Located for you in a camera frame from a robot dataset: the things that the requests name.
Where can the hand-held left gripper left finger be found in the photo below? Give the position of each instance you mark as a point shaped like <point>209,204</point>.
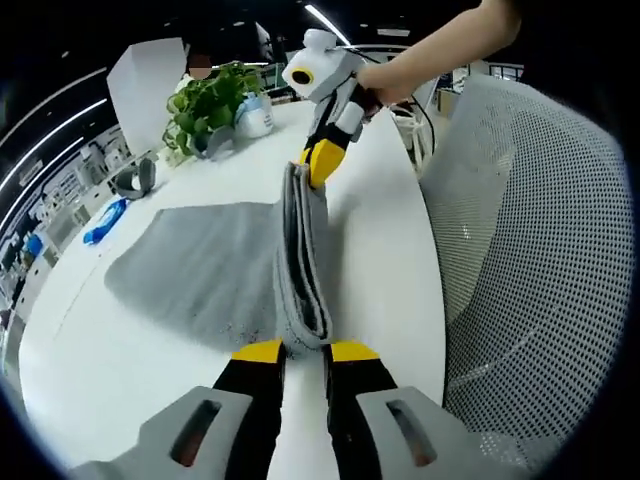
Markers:
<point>250,400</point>

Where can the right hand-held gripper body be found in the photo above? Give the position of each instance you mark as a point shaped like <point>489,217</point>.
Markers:
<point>327,67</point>

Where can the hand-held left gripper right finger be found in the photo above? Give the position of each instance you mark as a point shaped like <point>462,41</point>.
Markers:
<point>355,400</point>

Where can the grey towel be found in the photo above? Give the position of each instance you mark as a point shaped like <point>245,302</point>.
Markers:
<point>200,260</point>

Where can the person's right hand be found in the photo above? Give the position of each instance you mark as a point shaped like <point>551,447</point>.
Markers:
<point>387,82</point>

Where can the white bottle with blue label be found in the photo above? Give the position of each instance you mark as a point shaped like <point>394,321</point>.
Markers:
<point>255,122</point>

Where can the green potted plant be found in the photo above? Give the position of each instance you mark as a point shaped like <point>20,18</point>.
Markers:
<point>210,105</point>

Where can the white pillar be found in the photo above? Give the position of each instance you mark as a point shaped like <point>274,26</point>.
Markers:
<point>140,90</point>

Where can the person's black shirt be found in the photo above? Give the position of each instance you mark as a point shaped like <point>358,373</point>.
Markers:
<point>540,25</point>

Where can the grey mesh chair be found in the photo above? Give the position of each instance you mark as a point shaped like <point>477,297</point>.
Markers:
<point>525,250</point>

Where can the blue wipes packet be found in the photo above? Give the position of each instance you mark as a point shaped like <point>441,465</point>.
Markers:
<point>107,220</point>

